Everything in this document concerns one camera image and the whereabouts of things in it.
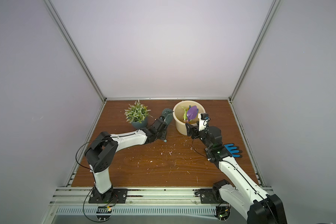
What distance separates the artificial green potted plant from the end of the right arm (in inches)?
11.9

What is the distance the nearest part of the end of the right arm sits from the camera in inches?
22.9

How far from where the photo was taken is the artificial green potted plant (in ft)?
2.94
